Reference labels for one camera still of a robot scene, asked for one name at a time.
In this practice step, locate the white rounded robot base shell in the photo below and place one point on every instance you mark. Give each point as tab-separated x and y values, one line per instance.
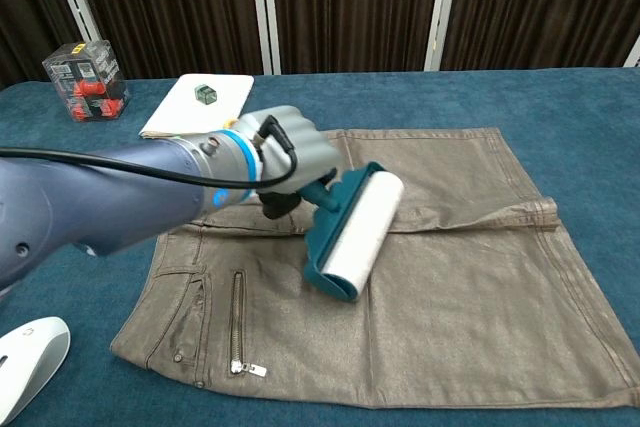
27	357

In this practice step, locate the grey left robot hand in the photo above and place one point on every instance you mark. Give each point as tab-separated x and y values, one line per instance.
305	147

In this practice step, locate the clear box with red items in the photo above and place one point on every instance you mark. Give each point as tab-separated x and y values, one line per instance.
87	82

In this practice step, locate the small green glass cube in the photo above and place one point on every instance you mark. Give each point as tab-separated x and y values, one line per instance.
204	93

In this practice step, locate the brown metallic folded shorts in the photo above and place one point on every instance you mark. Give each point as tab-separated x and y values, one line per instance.
450	297

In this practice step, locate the dark blue velvet table cover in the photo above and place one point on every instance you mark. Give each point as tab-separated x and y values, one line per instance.
575	137

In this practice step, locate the brown folding screen with white frames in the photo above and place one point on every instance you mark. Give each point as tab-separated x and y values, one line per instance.
350	2

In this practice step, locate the white folded cloth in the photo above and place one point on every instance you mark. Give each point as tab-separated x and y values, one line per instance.
190	107

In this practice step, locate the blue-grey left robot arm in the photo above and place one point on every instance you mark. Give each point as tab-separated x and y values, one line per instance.
115	197

